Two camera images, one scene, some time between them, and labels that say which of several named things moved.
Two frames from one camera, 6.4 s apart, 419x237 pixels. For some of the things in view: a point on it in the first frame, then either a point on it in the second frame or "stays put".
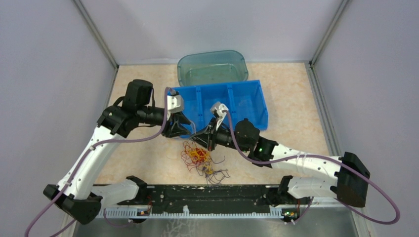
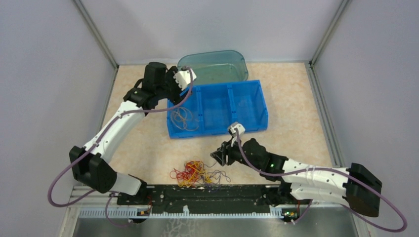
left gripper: (177, 129) to (169, 76)
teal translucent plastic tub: (212, 67) stays put
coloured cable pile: (200, 159) to (194, 173)
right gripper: (208, 139) to (220, 155)
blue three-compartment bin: (244, 99) stays put
